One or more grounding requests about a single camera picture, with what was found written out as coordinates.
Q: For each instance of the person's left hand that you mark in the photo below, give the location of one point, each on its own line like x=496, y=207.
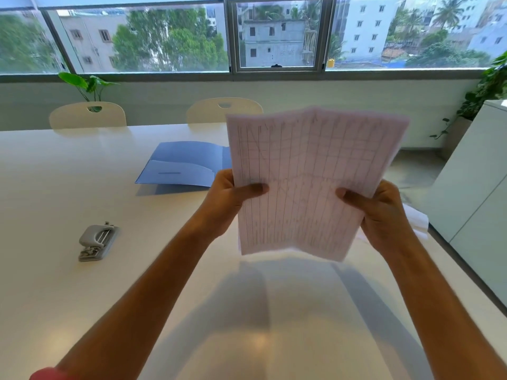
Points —
x=221, y=205

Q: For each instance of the person's right hand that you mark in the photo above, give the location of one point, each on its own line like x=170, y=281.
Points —
x=386, y=223

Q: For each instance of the person's left thumb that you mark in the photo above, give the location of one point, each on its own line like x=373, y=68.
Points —
x=251, y=190

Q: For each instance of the person's right thumb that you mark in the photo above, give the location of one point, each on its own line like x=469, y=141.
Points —
x=350, y=197

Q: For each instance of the stack of ruled paper sheets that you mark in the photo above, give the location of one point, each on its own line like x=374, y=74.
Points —
x=309, y=182

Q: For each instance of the person's right forearm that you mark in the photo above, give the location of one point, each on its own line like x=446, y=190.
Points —
x=443, y=312

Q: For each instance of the person's left forearm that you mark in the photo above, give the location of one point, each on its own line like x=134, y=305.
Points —
x=138, y=304

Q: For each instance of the blue paper folder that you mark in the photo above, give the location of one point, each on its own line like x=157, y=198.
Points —
x=184, y=164

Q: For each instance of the cream chair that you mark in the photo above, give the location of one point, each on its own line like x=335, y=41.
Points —
x=214, y=110
x=88, y=115

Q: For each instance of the white cabinet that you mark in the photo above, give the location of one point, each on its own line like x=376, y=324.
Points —
x=471, y=193

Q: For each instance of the grey-framed window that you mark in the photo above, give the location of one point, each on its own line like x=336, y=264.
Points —
x=253, y=35

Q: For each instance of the grey hole punch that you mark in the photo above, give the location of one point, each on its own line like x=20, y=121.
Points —
x=97, y=241

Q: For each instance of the trailing green potted plant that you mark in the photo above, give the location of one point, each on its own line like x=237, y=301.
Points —
x=481, y=94

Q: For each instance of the large-leaf green plant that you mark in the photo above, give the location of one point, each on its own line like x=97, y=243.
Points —
x=87, y=85

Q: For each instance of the red sleeve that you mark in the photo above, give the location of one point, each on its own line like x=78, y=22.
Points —
x=45, y=374

